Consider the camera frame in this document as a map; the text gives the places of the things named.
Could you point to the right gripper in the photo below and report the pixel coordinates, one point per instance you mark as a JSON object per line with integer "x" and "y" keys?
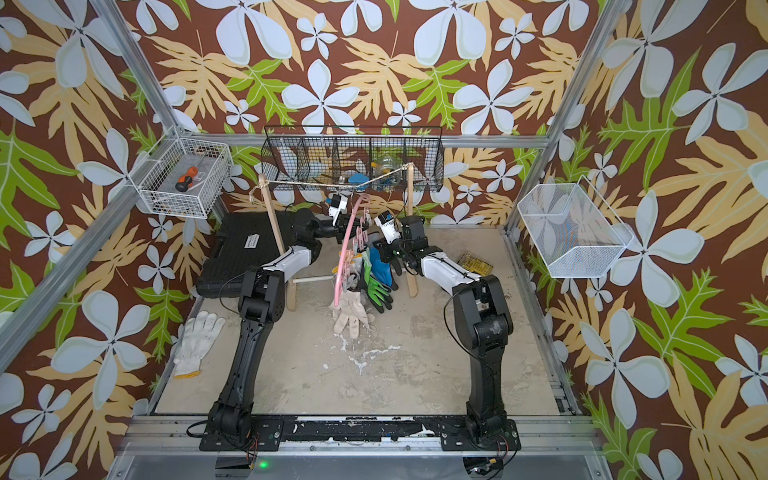
{"x": 386, "y": 254}

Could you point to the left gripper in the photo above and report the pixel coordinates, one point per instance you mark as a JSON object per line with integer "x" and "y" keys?
{"x": 340, "y": 229}

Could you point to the pink clip hanger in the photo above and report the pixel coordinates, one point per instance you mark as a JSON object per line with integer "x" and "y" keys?
{"x": 345, "y": 252}

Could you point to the blue rubber glove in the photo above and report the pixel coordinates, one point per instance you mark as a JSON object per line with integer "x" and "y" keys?
{"x": 380, "y": 269}

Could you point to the green rubber glove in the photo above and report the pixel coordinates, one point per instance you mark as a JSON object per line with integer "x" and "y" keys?
{"x": 377, "y": 293}

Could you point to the white cotton glove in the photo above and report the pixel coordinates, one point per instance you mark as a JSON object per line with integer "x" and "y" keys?
{"x": 353, "y": 271}

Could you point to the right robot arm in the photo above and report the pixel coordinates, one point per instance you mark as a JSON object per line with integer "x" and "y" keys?
{"x": 482, "y": 323}

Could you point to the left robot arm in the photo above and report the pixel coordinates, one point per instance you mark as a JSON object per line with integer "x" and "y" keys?
{"x": 261, "y": 304}

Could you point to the blue object in basket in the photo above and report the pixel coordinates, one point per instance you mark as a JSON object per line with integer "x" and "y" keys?
{"x": 359, "y": 181}

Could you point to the yellow drill bit box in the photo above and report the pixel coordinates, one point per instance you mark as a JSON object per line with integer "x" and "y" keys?
{"x": 475, "y": 265}

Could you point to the clear bottle in basket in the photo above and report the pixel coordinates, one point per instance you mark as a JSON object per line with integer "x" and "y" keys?
{"x": 388, "y": 167}

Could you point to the black plastic tool case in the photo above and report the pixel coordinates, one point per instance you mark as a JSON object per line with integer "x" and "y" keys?
{"x": 246, "y": 260}

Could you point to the orange black screwdriver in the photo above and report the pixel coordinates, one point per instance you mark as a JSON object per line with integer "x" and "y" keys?
{"x": 186, "y": 180}

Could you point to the white mesh basket right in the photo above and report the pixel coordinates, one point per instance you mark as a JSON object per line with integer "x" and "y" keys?
{"x": 575, "y": 230}

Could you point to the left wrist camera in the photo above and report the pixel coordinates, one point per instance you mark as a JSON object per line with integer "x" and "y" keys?
{"x": 337, "y": 208}

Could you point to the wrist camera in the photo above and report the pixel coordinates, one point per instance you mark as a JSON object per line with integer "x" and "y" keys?
{"x": 337, "y": 208}
{"x": 386, "y": 222}

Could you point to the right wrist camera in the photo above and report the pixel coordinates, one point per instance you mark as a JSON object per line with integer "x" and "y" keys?
{"x": 386, "y": 222}

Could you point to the black wire basket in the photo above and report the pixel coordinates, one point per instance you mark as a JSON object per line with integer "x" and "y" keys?
{"x": 333, "y": 155}

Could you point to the wooden drying rack frame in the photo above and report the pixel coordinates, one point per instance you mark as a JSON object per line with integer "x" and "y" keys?
{"x": 349, "y": 188}

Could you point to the white wire basket left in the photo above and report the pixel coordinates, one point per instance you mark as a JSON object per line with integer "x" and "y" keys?
{"x": 170, "y": 157}

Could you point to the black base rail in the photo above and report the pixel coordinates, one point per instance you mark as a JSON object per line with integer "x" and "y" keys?
{"x": 268, "y": 433}

